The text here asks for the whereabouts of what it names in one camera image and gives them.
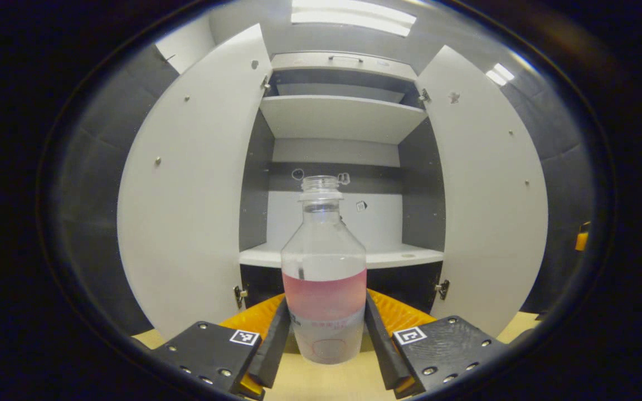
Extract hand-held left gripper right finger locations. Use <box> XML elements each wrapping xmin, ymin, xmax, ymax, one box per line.
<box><xmin>364</xmin><ymin>288</ymin><xmax>508</xmax><ymax>399</ymax></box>

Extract grey cabinet shelf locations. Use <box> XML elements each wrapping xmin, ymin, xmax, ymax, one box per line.
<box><xmin>239</xmin><ymin>242</ymin><xmax>444</xmax><ymax>270</ymax></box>
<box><xmin>259</xmin><ymin>95</ymin><xmax>429</xmax><ymax>145</ymax></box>

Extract clear bottle pink label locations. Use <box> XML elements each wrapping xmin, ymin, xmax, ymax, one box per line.
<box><xmin>281</xmin><ymin>175</ymin><xmax>367</xmax><ymax>365</ymax></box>

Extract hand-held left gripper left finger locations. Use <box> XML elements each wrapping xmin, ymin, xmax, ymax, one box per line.
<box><xmin>148</xmin><ymin>292</ymin><xmax>291</xmax><ymax>400</ymax></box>

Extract large ceiling light panel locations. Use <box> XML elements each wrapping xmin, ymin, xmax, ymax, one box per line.
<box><xmin>290</xmin><ymin>0</ymin><xmax>417</xmax><ymax>37</ymax></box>

